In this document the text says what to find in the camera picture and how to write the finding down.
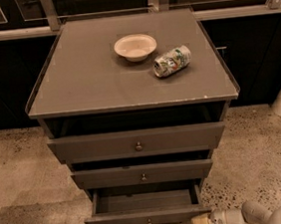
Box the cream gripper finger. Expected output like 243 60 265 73
191 213 213 224

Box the grey drawer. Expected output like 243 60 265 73
85 179 211 224
48 121 225 163
71 158 212 189

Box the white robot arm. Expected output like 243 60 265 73
191 200 281 224

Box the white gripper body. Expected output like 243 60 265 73
209 209 247 224

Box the grey bottom drawer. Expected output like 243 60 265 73
85 179 211 224

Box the grey middle drawer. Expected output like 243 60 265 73
71 158 212 189

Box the grey drawer cabinet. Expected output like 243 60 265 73
15 3 250 209

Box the grey top drawer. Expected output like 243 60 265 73
48 121 225 163

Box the crushed soda can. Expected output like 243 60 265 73
153 45 192 78

